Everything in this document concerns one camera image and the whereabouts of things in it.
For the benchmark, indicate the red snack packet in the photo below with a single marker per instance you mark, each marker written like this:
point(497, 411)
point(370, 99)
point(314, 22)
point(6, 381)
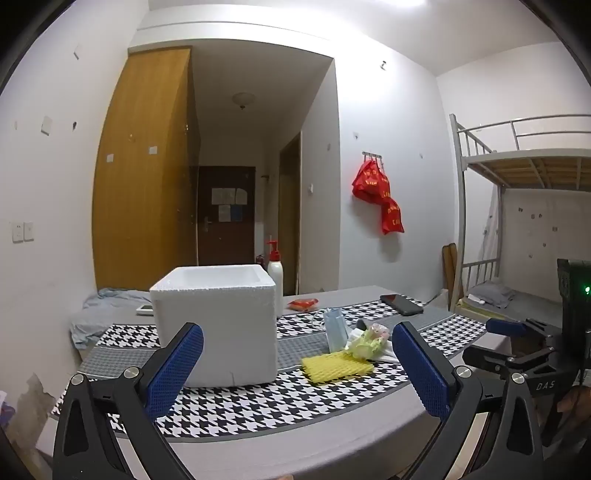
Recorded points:
point(303, 304)

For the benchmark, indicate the white remote control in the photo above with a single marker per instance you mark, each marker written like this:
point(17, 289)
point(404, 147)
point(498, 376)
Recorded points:
point(145, 309)

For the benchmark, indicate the white foam box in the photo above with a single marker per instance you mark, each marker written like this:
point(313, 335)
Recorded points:
point(217, 332)

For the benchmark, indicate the stack of blue face masks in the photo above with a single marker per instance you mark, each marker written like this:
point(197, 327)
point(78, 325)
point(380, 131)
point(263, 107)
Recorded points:
point(336, 330)

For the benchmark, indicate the white metal bunk bed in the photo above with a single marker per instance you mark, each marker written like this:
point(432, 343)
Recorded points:
point(531, 168)

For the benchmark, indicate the light blue bedding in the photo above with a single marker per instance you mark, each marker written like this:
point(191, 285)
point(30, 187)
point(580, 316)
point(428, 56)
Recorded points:
point(92, 323)

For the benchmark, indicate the red plastic bag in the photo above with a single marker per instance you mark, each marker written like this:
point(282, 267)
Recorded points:
point(369, 182)
point(392, 217)

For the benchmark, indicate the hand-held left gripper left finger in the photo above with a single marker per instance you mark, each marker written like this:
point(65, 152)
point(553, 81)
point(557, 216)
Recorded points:
point(178, 369)

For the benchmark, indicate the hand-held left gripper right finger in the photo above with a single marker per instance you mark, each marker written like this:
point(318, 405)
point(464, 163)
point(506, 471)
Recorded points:
point(422, 374)

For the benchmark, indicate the printed paper stack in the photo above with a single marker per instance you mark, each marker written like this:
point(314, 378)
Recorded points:
point(5, 408)

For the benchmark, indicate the blue paper sheet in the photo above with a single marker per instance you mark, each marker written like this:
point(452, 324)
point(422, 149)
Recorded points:
point(237, 213)

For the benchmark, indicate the white bottle with red pump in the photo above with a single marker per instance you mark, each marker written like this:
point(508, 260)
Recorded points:
point(275, 279)

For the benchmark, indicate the yellow foam fruit net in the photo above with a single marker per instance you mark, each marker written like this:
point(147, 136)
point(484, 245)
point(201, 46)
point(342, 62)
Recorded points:
point(334, 367)

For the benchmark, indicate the light wooden side door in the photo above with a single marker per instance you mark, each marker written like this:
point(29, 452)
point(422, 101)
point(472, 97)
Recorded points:
point(288, 221)

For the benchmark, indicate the black white houndstooth tablecloth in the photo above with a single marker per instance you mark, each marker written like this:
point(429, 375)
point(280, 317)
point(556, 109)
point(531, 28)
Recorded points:
point(231, 406)

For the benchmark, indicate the green-white plastic wrapper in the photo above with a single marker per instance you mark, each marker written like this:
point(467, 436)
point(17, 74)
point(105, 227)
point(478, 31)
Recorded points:
point(369, 341)

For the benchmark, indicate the white cloth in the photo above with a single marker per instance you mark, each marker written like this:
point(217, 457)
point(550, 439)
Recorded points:
point(385, 353)

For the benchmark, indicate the wooden wardrobe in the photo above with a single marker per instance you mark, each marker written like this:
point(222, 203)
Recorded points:
point(138, 184)

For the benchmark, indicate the white wall plate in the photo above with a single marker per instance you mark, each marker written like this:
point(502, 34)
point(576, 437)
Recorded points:
point(46, 125)

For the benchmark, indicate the grey folded cloth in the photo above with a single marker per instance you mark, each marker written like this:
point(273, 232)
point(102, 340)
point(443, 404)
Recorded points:
point(491, 295)

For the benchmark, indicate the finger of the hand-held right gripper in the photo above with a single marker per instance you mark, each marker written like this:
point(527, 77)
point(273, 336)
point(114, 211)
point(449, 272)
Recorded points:
point(485, 362)
point(505, 327)

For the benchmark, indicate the white paper sheet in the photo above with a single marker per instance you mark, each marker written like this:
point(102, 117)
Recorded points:
point(224, 213)
point(241, 195)
point(223, 195)

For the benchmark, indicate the dark brown door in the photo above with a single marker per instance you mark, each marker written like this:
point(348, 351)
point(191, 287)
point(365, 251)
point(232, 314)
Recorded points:
point(207, 240)

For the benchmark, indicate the black smartphone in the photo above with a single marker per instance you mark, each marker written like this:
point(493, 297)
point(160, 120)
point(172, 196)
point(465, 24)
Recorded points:
point(401, 304)

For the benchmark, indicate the metal wall hook rack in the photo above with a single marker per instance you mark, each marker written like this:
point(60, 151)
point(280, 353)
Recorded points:
point(373, 154)

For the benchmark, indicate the round ceiling lamp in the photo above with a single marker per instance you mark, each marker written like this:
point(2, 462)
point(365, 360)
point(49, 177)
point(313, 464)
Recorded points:
point(243, 99)

